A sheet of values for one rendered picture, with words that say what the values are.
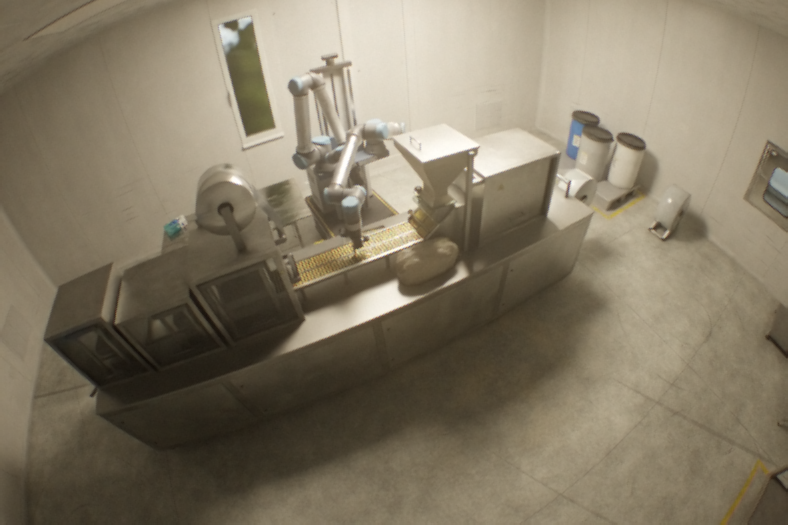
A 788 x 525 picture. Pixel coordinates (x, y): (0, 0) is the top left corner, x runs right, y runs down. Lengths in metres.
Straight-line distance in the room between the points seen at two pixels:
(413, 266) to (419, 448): 1.22
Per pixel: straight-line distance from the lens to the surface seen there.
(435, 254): 1.96
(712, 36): 4.59
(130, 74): 3.95
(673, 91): 4.78
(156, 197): 4.36
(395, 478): 2.37
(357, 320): 1.91
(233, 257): 1.67
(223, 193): 1.55
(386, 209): 3.40
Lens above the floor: 2.34
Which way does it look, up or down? 40 degrees down
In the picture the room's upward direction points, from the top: 5 degrees counter-clockwise
